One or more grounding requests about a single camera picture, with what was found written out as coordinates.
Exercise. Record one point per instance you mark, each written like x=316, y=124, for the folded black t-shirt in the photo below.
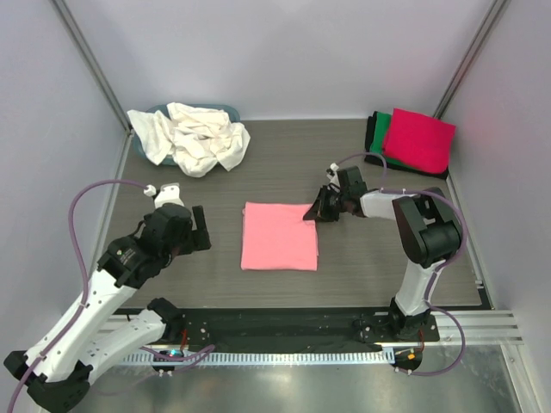
x=370, y=128

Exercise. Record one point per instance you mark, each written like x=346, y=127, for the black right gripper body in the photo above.
x=344, y=195

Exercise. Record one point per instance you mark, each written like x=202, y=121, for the right aluminium corner post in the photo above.
x=481, y=36

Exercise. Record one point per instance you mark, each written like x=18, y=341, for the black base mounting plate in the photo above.
x=318, y=330

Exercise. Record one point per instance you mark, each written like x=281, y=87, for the aluminium frame rail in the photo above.
x=492, y=327

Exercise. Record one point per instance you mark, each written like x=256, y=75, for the slotted grey cable duct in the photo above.
x=145, y=359

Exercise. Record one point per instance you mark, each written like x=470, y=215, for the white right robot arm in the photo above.
x=430, y=232

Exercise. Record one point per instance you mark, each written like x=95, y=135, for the teal plastic basket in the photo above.
x=232, y=113

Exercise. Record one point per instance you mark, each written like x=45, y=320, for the left aluminium corner post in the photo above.
x=89, y=58

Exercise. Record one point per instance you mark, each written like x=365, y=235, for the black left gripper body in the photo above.
x=183, y=246

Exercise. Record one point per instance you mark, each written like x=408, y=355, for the white crumpled t-shirt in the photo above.
x=197, y=139

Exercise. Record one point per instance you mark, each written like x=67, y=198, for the folded magenta t-shirt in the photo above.
x=419, y=141

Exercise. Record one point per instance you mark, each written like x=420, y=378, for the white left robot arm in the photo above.
x=59, y=370

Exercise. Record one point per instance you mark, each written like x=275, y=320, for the pink t-shirt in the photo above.
x=276, y=237

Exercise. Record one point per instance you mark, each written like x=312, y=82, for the folded green t-shirt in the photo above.
x=382, y=124

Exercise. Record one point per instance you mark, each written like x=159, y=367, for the aluminium corner post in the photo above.
x=89, y=58
x=481, y=36

